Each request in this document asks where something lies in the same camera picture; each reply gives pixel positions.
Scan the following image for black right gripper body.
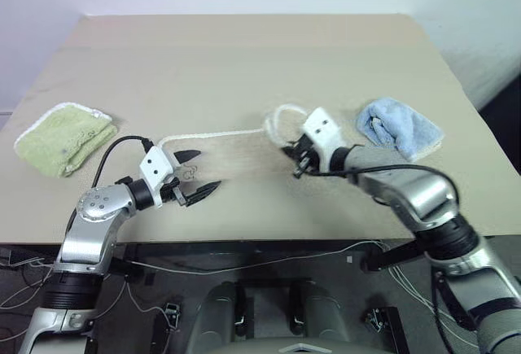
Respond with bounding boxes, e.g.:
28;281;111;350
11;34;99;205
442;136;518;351
290;135;323;179

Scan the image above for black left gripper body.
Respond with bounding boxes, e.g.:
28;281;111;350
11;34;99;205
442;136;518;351
160;177;193;208

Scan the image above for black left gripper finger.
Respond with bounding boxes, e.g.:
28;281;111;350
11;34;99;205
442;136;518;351
174;149;204;166
185;180;223;208

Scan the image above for white rope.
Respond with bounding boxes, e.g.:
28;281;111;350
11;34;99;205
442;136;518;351
157;103;317;211

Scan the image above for folded blue towel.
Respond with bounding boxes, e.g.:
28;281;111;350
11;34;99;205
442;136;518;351
356;97;445;164

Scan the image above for folded green towel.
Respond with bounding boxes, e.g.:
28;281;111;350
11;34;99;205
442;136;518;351
13;102;119;179

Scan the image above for small black floor clamp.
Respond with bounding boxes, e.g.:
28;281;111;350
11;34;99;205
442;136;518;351
161;302;183;331

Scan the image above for grey rounded robot leg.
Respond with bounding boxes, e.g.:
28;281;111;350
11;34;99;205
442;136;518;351
303;282;354;354
187;282;246;354

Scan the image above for large black floor clamp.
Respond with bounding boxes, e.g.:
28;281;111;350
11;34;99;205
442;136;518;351
363;306;404;354

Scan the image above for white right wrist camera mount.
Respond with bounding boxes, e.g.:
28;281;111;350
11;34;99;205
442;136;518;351
302;106;348;164

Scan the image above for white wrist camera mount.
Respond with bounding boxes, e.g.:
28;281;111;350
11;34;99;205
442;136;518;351
302;106;348;164
138;146;182;209

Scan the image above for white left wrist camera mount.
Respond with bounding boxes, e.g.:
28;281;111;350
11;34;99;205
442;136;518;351
138;146;182;209

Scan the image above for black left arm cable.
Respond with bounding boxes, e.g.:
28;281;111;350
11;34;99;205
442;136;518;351
94;136;155;192

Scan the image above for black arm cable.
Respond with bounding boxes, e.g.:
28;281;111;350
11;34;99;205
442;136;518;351
309;163;461;211
94;136;155;192

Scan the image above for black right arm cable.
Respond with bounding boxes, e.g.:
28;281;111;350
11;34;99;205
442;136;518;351
309;163;461;211

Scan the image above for long white wire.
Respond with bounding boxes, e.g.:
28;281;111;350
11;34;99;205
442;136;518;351
121;239;394;276

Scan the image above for black table frame bracket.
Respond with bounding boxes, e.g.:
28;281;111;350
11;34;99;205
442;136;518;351
361;241;429;276

